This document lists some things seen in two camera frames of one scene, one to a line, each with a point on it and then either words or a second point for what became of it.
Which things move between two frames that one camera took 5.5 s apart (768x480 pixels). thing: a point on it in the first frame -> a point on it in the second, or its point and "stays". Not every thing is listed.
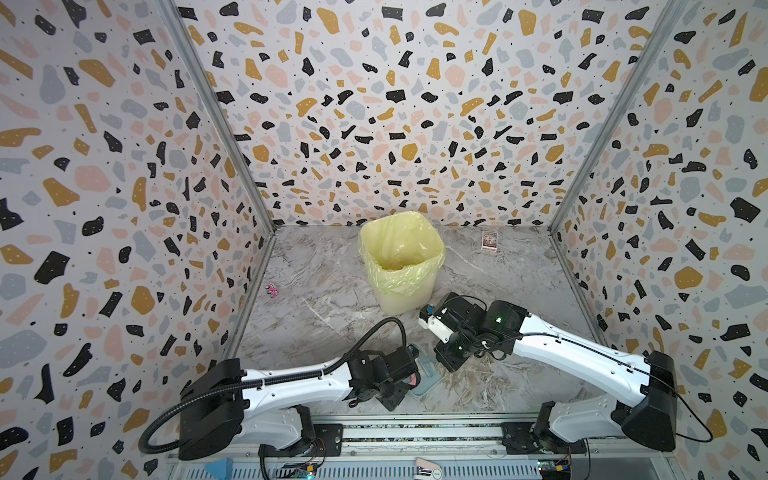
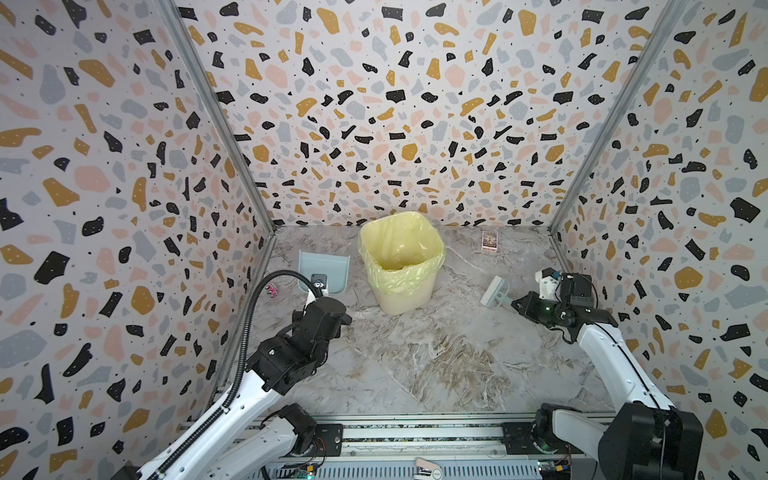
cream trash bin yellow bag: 401,254 stays
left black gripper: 397,400 -> 297,318
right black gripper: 452,350 -> 527,306
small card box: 489,241 stays
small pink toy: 272,290 stays
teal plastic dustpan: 429,372 -> 335,266
